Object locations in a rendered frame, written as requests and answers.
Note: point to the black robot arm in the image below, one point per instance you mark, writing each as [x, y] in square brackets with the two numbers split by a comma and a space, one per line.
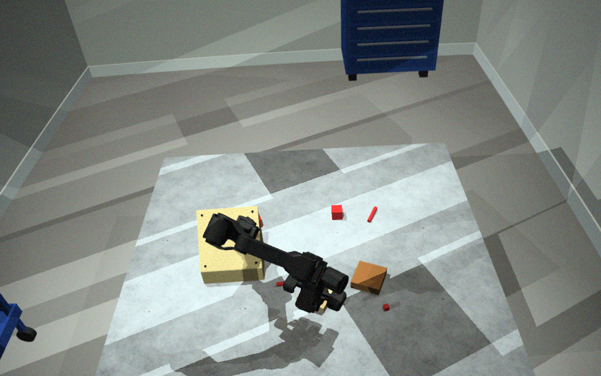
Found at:
[306, 267]

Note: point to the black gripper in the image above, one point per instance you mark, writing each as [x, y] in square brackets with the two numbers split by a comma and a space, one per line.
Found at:
[334, 300]

